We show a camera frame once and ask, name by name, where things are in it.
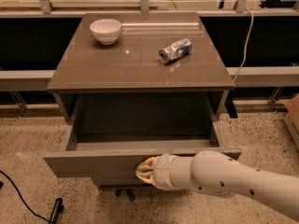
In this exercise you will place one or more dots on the grey drawer cabinet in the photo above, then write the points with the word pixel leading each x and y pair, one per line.
pixel 131 65

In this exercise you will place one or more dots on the white ceramic bowl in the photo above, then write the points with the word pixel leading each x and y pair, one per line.
pixel 106 31

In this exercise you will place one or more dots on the crushed silver blue can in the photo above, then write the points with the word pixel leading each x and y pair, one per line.
pixel 175 51

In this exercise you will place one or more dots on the grey top drawer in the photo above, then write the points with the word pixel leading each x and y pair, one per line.
pixel 109 135

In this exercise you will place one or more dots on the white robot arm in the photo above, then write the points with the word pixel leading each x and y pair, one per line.
pixel 213 173

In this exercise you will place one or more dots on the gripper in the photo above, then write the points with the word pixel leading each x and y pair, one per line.
pixel 163 172

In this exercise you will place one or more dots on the metal railing frame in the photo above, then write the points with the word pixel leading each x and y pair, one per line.
pixel 261 76

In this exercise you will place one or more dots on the blue tape cross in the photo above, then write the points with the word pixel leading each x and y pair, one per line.
pixel 129 193

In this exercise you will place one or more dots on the wooden box at right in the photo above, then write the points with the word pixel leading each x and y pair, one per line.
pixel 292 118

